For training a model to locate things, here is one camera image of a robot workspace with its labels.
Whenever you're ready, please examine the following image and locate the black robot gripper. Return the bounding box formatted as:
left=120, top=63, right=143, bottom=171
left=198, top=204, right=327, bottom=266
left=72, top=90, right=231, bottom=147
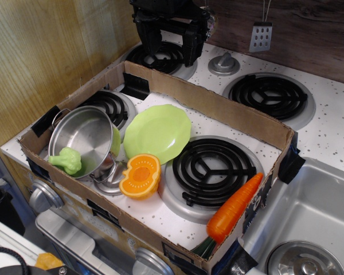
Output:
left=129, top=1, right=210, bottom=67

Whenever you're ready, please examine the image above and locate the green toy broccoli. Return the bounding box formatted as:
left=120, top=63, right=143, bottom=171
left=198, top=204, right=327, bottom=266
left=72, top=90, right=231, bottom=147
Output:
left=48, top=147, right=82, bottom=175

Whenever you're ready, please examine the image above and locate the black back left stove burner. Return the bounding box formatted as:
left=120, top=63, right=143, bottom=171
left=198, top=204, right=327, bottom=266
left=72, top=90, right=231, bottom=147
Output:
left=121, top=41, right=197, bottom=80

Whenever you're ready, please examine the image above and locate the black stove burner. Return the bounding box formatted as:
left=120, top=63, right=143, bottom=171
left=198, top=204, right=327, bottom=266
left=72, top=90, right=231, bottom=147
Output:
left=222, top=73, right=316, bottom=131
left=79, top=89, right=138, bottom=141
left=158, top=135, right=265, bottom=225
left=121, top=41, right=197, bottom=80

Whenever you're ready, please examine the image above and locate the silver hanging strainer ladle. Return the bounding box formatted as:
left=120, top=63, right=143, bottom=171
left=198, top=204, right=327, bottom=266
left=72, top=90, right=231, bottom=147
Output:
left=203, top=0, right=218, bottom=38

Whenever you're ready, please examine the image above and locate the silver stove top knob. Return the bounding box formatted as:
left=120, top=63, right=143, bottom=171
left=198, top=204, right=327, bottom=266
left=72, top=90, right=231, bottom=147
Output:
left=208, top=53, right=240, bottom=76

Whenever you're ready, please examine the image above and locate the silver hanging spatula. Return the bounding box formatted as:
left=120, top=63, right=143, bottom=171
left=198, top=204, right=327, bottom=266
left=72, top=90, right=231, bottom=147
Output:
left=249, top=1, right=273, bottom=53

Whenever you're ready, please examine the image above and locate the black front left stove burner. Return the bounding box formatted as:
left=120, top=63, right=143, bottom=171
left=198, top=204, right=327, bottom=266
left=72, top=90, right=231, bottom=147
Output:
left=79, top=89, right=138, bottom=141

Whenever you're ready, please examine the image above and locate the light green plastic plate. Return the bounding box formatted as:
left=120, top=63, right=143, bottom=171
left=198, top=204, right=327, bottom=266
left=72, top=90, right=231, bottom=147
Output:
left=123, top=104, right=191, bottom=164

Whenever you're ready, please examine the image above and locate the black back right stove burner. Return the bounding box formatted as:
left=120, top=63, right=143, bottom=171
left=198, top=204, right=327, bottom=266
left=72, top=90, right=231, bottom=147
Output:
left=222, top=73, right=316, bottom=131

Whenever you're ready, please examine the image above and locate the silver metal pot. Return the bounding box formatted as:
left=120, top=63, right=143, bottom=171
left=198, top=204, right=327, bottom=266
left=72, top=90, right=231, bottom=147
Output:
left=48, top=106, right=121, bottom=183

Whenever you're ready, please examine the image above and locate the black front right stove burner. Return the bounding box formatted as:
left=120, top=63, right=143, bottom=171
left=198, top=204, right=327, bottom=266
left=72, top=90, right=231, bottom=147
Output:
left=158, top=135, right=265, bottom=225

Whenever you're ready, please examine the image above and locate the orange toy pumpkin half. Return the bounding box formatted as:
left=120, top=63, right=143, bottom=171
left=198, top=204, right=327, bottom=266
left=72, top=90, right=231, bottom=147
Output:
left=119, top=154, right=161, bottom=200

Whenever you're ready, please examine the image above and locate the orange toy carrot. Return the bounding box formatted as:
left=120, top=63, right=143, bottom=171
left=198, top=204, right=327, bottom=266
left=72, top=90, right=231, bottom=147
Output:
left=191, top=173, right=264, bottom=259

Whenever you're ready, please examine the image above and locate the silver left oven knob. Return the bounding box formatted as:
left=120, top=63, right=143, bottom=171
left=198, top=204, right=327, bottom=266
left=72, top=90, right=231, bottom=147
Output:
left=29, top=179, right=64, bottom=213

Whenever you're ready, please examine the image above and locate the silver oven knob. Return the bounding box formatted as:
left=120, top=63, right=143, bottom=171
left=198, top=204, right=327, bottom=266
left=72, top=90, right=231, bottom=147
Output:
left=29, top=179, right=64, bottom=213
left=132, top=247, right=174, bottom=275

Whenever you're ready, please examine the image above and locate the silver toy sink basin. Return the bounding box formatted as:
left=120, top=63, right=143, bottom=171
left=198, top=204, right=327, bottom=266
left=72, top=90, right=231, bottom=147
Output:
left=243, top=158, right=344, bottom=274

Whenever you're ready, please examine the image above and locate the silver right oven knob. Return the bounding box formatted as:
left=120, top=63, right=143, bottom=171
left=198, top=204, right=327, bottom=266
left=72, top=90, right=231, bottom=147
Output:
left=132, top=247, right=174, bottom=275

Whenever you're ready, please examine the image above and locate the brown cardboard fence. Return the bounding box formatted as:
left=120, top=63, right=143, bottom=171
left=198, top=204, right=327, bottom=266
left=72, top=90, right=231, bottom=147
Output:
left=19, top=61, right=297, bottom=274

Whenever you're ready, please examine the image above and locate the silver sink drain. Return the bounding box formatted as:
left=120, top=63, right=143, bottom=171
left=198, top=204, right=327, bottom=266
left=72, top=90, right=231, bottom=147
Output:
left=265, top=241, right=344, bottom=275

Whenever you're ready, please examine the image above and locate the orange toy piece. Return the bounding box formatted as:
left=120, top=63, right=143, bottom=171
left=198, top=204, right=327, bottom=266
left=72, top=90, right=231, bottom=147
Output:
left=34, top=253, right=64, bottom=270

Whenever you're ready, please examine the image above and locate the silver oven door handle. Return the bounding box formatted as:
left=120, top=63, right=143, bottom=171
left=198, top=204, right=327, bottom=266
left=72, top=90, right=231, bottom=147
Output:
left=35, top=210, right=96, bottom=275

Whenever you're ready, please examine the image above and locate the black cable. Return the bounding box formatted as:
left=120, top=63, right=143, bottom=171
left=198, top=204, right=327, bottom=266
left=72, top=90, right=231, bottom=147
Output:
left=0, top=246, right=28, bottom=275

